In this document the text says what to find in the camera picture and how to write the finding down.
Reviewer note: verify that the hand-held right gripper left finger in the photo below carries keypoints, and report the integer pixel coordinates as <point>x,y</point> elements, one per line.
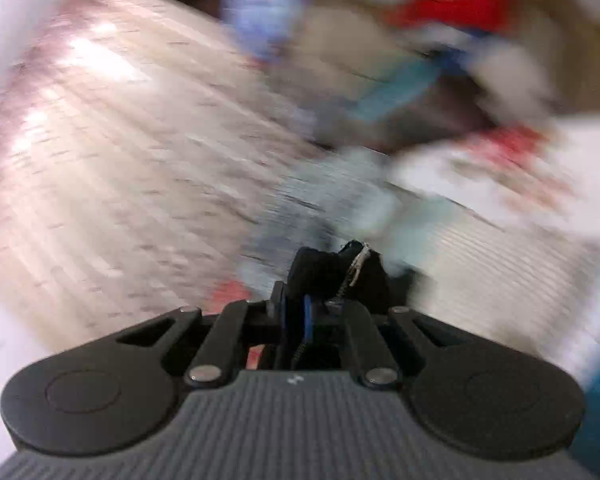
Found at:
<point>283,312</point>

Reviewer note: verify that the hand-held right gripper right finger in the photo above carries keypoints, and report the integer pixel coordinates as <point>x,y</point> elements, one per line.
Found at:
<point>308,319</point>

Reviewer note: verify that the black pants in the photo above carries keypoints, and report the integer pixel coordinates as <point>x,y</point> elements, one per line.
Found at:
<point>325,272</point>

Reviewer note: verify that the cream teal striped blanket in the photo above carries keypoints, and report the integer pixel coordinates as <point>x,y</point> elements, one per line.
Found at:
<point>505,280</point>

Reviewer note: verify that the patterned beige curtain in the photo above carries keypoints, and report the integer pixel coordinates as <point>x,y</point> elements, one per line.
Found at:
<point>120,160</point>

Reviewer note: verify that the red white printed cloth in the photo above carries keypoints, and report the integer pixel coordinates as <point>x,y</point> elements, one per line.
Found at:
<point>505,170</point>

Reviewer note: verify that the teal cloth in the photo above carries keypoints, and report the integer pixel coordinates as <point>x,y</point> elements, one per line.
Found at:
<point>395,87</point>

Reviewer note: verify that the blue cloth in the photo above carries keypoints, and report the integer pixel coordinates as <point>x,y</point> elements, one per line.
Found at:
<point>265,5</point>

